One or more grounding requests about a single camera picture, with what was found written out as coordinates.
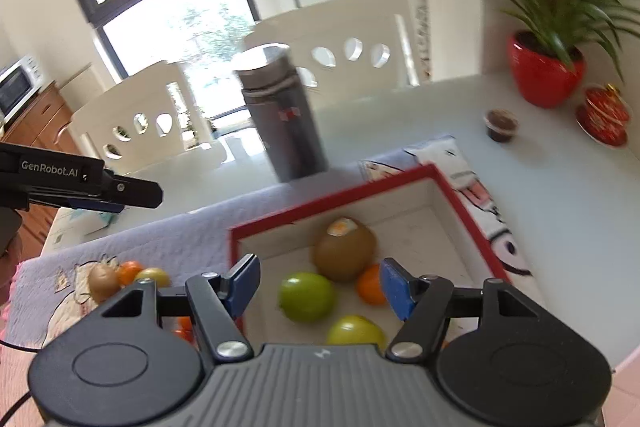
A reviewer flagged brown kiwi with sticker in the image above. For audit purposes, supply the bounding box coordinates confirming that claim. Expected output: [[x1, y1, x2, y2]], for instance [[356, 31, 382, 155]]
[[313, 216, 377, 284]]

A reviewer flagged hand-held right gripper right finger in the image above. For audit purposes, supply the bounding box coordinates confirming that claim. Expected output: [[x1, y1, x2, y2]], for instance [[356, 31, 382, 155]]
[[379, 258, 553, 363]]

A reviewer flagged red cardboard box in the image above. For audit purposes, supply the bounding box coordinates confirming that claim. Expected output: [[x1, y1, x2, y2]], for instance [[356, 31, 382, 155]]
[[229, 163, 514, 344]]

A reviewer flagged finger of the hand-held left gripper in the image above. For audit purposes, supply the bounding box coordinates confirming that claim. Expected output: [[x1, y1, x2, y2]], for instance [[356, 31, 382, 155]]
[[102, 172, 165, 210], [69, 197, 126, 214]]

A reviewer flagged dark framed window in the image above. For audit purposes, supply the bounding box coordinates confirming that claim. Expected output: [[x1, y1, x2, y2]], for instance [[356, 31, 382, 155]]
[[47, 0, 262, 128]]

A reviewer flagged white chair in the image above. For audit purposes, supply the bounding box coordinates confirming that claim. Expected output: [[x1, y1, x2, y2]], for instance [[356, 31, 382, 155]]
[[70, 59, 229, 176], [244, 0, 421, 98]]

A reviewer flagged large green jujube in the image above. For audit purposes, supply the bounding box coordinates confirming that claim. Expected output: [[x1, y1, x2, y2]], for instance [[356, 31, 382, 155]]
[[278, 272, 337, 323], [326, 315, 388, 347]]

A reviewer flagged white microwave oven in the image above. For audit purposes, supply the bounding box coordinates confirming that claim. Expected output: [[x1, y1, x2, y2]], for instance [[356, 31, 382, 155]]
[[0, 54, 44, 120]]

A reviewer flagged printed pig blanket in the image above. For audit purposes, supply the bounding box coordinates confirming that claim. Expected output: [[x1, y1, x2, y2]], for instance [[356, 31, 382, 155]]
[[0, 134, 546, 373]]

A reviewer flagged grey thermos bottle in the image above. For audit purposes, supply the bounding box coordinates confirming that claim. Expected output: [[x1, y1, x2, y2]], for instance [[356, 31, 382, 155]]
[[233, 44, 330, 183]]

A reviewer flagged small clear pudding cup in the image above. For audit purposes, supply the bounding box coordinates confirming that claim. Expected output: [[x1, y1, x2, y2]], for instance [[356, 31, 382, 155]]
[[483, 108, 520, 143]]

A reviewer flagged black cable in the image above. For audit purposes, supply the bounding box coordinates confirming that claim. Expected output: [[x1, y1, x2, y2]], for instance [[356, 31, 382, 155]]
[[0, 339, 44, 409]]

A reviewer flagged small mandarin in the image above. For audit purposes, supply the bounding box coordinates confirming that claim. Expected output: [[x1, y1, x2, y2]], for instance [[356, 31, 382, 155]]
[[356, 263, 389, 306], [117, 260, 145, 286]]

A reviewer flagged light blue tissue pack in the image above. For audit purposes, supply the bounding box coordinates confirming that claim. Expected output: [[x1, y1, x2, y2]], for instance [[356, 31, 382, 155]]
[[50, 206, 124, 253]]

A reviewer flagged wooden cabinet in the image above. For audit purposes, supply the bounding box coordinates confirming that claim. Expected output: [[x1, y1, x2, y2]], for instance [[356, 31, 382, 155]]
[[0, 82, 82, 254]]

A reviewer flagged potted plant in red pot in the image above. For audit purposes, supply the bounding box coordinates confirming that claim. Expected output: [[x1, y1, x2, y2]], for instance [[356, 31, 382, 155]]
[[442, 0, 634, 110]]

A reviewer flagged yellowish green jujube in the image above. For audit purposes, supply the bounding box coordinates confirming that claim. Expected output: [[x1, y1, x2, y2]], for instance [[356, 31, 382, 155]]
[[134, 267, 171, 289]]

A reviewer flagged red lidded cup with saucer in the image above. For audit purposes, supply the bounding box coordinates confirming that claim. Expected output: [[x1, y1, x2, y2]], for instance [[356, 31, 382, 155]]
[[574, 83, 630, 149]]

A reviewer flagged plain brown kiwi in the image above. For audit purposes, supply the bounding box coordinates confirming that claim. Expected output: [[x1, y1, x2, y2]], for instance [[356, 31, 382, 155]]
[[88, 264, 121, 304]]

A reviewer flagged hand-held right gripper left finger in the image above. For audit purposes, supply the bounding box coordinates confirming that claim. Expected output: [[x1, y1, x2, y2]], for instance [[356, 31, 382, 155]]
[[75, 253, 262, 363]]

